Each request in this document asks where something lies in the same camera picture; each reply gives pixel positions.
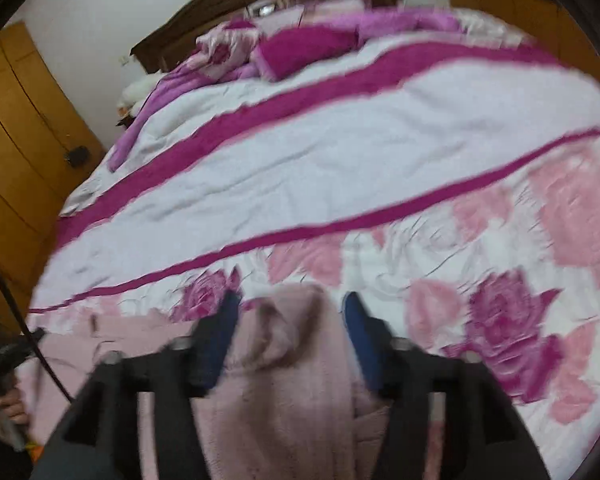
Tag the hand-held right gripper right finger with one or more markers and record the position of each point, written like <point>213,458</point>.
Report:
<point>362,340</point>

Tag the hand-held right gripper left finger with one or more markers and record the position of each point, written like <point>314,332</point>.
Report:
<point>225,330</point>

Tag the pink knit sweater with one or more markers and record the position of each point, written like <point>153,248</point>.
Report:
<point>285,385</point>

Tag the person's left hand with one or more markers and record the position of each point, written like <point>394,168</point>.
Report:
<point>11,407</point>

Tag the floral striped quilt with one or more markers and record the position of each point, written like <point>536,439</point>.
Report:
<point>380,135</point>

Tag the orange wooden wardrobe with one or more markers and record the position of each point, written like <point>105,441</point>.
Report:
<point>20,135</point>

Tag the white pillow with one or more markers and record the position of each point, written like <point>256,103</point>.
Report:
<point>137,89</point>

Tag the pink floral bundled bedding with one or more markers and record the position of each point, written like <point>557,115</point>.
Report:
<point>225,45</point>

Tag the magenta plush blanket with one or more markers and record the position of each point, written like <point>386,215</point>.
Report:
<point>300,47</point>

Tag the dark wooden headboard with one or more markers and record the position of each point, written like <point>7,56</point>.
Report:
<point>205,15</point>

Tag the wooden dresser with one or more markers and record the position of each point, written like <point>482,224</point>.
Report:
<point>530,15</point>

